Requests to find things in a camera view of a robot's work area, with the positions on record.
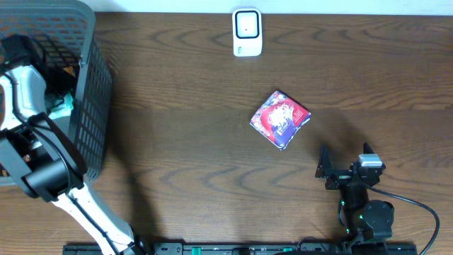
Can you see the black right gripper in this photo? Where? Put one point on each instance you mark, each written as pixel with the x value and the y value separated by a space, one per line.
pixel 342 177

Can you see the purple red pad packet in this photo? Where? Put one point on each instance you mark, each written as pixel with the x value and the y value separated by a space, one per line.
pixel 279 119

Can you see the green wipes packet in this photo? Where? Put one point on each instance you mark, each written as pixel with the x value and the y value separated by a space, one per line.
pixel 59 105

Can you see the orange snack box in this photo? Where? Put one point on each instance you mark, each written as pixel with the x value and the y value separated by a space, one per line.
pixel 70 70

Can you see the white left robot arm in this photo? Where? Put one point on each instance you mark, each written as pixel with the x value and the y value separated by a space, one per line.
pixel 40 158

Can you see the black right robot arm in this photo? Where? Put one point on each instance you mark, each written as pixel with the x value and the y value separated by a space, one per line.
pixel 365 220

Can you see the white barcode scanner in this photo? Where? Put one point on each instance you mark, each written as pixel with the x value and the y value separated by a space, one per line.
pixel 247 32

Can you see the dark grey plastic basket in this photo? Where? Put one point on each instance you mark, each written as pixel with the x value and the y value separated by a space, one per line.
pixel 62 33

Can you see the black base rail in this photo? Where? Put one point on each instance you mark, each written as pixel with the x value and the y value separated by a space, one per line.
pixel 308 247

